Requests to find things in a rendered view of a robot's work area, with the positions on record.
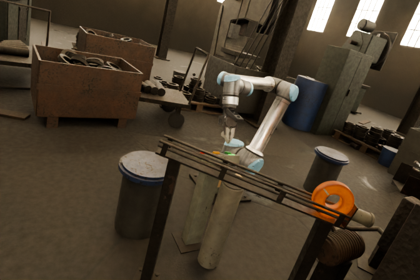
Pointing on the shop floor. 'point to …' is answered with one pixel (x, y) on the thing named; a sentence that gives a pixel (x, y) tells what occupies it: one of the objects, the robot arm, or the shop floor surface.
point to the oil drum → (305, 104)
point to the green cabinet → (339, 87)
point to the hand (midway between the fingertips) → (229, 141)
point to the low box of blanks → (83, 86)
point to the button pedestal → (199, 209)
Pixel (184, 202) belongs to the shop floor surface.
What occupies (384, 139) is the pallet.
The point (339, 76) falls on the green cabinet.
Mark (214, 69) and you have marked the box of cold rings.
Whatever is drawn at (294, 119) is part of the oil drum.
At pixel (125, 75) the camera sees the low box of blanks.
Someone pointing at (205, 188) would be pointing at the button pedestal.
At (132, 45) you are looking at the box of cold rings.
